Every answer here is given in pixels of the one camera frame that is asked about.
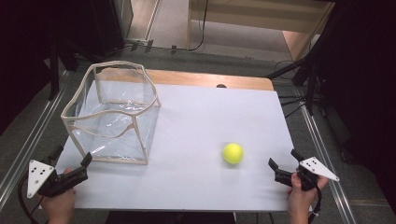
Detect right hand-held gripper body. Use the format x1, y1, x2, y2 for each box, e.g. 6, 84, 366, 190
274, 156, 340, 192

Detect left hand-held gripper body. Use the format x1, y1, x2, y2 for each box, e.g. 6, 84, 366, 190
26, 160, 89, 199

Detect yellow tennis ball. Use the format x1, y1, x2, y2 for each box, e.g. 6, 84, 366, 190
221, 142, 245, 165

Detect clear plastic box beige trim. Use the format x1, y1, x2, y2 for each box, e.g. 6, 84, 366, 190
60, 60, 162, 166

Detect person's right hand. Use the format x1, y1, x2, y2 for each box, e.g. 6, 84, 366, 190
286, 173, 330, 224

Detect person's left hand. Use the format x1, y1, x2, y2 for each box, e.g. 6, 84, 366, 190
40, 168, 77, 224

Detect white table cover sheet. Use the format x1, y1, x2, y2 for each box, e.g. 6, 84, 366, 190
55, 83, 299, 213

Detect black metal stand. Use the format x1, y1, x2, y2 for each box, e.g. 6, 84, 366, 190
46, 38, 79, 101
265, 6, 344, 116

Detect person's dark clothing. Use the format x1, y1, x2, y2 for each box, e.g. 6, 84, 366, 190
105, 210, 236, 224

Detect dark cabinet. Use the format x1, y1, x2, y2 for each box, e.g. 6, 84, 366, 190
88, 0, 134, 61

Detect light wooden desk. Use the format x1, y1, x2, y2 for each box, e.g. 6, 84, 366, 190
186, 0, 336, 62

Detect metal floor rail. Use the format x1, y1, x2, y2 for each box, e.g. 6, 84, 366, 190
0, 70, 70, 206
297, 91, 358, 224

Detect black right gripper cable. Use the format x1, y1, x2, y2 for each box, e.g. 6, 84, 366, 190
307, 186, 323, 224

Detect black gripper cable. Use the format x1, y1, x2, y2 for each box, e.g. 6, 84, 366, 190
307, 186, 323, 224
17, 175, 43, 224

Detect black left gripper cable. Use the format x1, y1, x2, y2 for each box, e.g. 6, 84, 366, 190
17, 175, 43, 224

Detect black floor cables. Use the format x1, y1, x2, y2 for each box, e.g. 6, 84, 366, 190
273, 60, 312, 119

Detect black hanging cable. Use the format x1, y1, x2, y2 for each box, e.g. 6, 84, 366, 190
187, 0, 209, 52

